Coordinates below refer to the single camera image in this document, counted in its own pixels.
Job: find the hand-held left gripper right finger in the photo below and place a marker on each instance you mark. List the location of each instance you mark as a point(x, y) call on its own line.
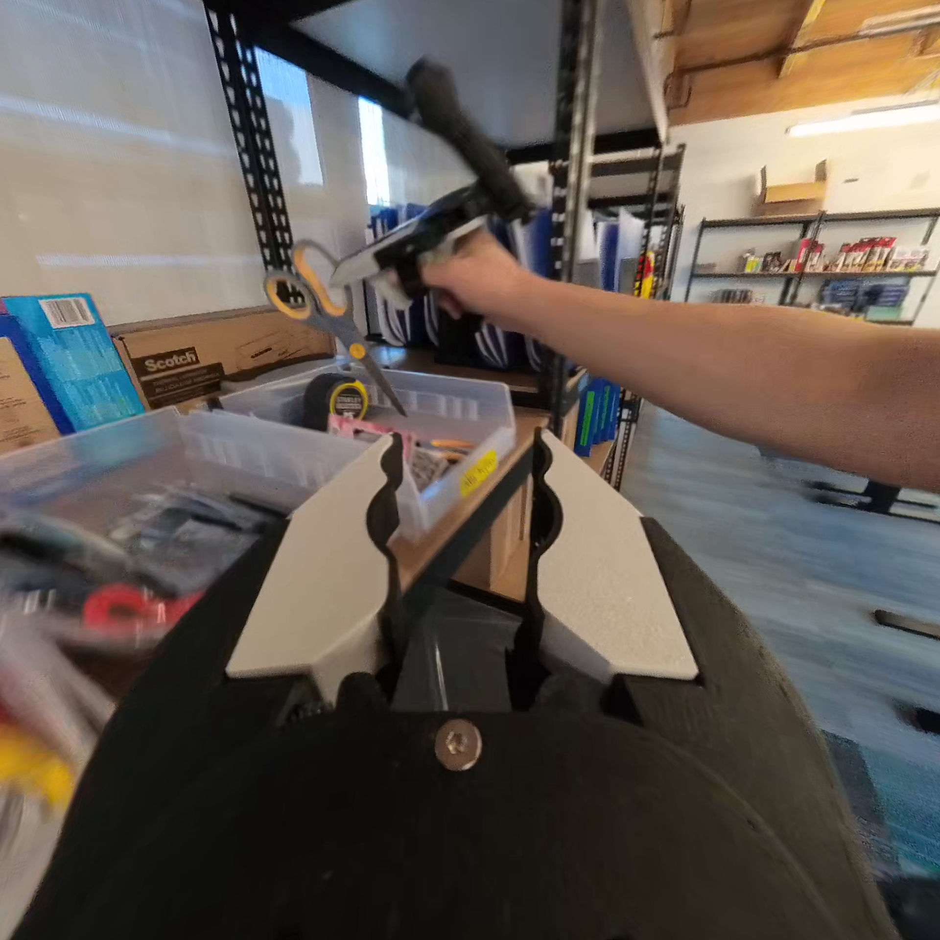
point(617, 595)

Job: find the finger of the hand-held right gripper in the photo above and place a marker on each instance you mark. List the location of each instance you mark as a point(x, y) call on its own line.
point(367, 263)

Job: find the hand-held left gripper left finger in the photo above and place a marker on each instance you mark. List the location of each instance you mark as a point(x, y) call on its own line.
point(316, 587)

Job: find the grey yellow scissors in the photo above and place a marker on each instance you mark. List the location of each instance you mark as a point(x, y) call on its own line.
point(358, 351)

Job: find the small clear plastic bin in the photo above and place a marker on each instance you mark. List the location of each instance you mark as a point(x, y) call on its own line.
point(470, 411)

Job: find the person's right forearm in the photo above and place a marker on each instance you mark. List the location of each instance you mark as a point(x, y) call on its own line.
point(734, 374)

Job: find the person's right hand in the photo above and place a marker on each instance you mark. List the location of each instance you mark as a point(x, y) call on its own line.
point(477, 283)

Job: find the brown cardboard box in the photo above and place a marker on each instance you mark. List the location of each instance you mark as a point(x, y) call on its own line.
point(242, 345)
point(499, 543)

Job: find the wooden shelf board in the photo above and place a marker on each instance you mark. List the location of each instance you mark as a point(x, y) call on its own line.
point(448, 547)

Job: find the black metal shelf rack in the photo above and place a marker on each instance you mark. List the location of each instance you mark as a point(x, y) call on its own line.
point(253, 183)

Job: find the black yellow tape measure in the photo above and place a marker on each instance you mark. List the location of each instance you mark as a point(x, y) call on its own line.
point(345, 400)

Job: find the pink packet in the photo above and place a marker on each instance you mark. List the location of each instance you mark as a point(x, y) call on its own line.
point(352, 427)

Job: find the row of blue binders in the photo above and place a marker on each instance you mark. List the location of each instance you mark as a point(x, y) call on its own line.
point(514, 338)

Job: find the blue green boxes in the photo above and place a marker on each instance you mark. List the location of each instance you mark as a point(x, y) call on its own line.
point(596, 415)

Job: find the red round item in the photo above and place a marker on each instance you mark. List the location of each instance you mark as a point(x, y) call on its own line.
point(125, 609)

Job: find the orange pen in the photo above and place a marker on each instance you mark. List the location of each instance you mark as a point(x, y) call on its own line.
point(449, 444)

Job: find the large clear plastic bin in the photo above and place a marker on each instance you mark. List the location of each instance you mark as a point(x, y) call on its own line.
point(110, 455)

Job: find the blue cardboard box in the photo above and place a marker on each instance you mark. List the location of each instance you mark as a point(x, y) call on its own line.
point(81, 367)

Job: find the open cardboard box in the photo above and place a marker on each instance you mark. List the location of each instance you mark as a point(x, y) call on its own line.
point(793, 192)

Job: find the yellow blurred item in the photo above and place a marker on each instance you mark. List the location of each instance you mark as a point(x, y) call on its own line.
point(33, 771)

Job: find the brown cardboard packet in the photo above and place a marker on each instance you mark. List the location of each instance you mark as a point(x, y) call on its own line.
point(18, 396)

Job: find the group of blue packs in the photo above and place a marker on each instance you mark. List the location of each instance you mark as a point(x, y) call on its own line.
point(866, 297)

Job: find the ceiling light fixture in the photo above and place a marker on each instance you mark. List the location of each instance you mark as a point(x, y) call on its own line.
point(859, 121)

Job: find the row of snack packets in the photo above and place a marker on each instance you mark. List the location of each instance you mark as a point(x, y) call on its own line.
point(859, 255)

